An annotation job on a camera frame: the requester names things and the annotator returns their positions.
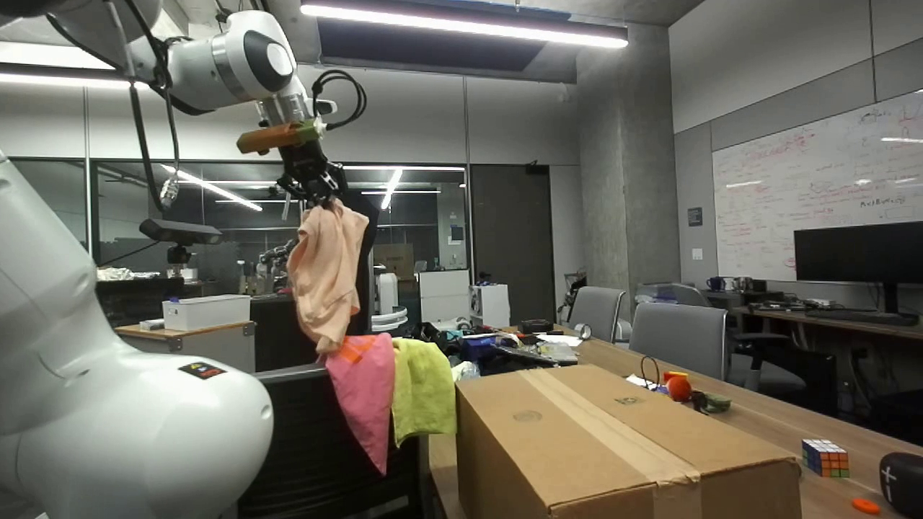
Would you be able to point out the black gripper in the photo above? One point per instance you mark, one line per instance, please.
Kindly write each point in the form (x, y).
(307, 162)

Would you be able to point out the beige cloth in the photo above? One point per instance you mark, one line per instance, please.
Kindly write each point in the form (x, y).
(328, 277)

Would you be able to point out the pink cloth with orange print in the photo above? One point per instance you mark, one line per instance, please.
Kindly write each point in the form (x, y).
(365, 405)

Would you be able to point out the yellow-green cloth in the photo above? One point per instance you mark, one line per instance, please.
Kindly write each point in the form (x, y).
(426, 389)

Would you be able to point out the white storage box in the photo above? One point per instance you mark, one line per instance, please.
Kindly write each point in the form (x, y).
(206, 312)

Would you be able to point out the large cardboard box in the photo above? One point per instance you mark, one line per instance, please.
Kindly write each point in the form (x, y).
(577, 451)

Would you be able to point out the black upright panel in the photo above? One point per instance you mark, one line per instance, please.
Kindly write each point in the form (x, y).
(367, 288)

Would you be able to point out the white cabinet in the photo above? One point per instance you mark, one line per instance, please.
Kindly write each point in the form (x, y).
(446, 299)
(495, 307)

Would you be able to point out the small wooden side desk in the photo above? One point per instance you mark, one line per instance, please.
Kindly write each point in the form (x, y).
(183, 335)

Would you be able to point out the dark door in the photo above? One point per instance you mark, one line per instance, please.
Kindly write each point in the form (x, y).
(511, 247)

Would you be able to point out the long ceiling light strip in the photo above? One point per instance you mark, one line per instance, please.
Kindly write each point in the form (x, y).
(462, 23)
(58, 81)

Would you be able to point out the black cloth heap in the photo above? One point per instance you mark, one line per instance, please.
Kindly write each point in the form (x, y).
(479, 353)

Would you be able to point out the white papers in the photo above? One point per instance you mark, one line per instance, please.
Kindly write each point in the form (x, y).
(557, 342)

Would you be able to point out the small orange ball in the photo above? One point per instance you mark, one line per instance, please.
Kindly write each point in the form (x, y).
(678, 386)

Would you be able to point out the small dark green object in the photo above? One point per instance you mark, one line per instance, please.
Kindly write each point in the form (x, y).
(710, 405)

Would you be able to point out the black computer monitor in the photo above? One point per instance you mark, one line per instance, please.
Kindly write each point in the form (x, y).
(855, 251)

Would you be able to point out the long wooden desk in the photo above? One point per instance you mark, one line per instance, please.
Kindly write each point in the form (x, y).
(847, 326)

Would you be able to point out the Rubik's cube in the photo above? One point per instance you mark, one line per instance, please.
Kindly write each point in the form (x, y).
(825, 457)

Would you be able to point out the small orange plastic piece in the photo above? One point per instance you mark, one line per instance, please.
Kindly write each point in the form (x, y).
(866, 506)

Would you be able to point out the small black speaker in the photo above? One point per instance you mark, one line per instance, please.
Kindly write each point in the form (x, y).
(903, 486)

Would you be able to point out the orange-yellow wrist camera mount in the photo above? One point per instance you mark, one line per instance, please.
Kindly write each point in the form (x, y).
(277, 136)

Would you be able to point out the black camera on stand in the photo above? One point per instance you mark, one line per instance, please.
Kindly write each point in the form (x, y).
(176, 231)

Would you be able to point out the dark wall plate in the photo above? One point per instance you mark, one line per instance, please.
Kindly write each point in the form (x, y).
(694, 216)

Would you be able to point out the white wall plate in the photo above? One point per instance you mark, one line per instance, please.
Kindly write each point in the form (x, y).
(697, 255)

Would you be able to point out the wall whiteboard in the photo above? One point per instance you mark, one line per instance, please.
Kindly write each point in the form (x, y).
(817, 192)

